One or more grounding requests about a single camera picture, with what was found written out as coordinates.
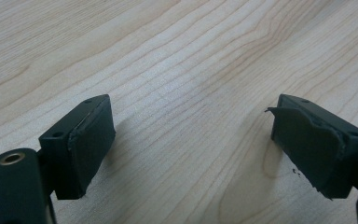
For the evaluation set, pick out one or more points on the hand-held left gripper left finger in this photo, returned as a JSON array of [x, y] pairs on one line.
[[80, 146]]

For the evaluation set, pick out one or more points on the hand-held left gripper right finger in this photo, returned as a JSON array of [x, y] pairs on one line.
[[317, 146]]

